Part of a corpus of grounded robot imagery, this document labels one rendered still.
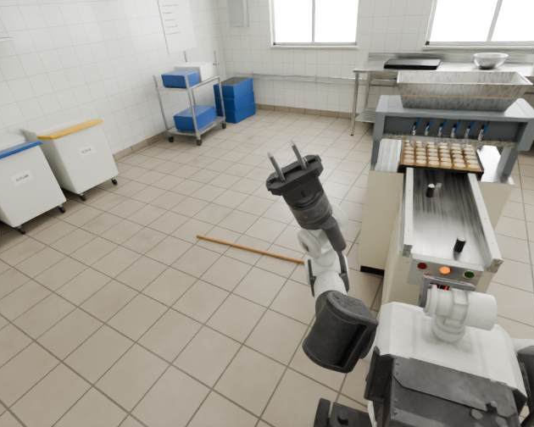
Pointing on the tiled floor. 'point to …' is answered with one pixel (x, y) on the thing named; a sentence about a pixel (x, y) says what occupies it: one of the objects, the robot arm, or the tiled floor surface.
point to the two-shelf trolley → (192, 107)
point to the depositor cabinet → (375, 191)
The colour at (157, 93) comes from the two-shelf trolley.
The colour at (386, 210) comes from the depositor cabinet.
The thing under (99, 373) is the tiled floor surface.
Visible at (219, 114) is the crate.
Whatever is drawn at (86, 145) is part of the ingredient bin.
